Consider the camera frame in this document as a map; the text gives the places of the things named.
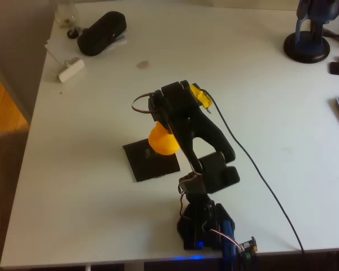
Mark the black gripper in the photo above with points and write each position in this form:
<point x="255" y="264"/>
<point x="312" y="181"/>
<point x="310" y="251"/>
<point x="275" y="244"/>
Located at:
<point x="164" y="126"/>

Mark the black cardboard square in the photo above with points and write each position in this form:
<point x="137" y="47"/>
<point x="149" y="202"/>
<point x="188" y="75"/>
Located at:
<point x="155" y="169"/>

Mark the white power bank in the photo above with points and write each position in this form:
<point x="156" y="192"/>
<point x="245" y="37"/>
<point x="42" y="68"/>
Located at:
<point x="72" y="70"/>

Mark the blue microphone on black stand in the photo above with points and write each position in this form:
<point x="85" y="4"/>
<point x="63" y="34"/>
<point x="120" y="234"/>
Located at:
<point x="306" y="48"/>

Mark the blue table clamp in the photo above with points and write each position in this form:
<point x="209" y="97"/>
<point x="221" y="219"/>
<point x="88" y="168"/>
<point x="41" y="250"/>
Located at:
<point x="228" y="248"/>

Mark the yellow rubber duck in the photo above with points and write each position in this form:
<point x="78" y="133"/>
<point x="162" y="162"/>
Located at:
<point x="161" y="144"/>

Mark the camera wrapped in yellow tape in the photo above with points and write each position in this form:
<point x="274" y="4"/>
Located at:
<point x="199" y="96"/>

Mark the small black round cap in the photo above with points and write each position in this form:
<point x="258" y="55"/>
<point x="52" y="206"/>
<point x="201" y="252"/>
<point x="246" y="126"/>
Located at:
<point x="72" y="34"/>

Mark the clear glass bottle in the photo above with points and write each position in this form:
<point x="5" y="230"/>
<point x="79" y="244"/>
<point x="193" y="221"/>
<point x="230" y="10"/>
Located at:
<point x="67" y="17"/>

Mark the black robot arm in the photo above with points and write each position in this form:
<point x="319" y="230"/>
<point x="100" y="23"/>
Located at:
<point x="203" y="127"/>

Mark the black glasses case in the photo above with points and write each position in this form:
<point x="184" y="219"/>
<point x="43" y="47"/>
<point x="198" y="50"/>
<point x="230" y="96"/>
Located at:
<point x="101" y="34"/>

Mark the motor controller board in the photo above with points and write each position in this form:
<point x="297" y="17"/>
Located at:
<point x="248" y="245"/>

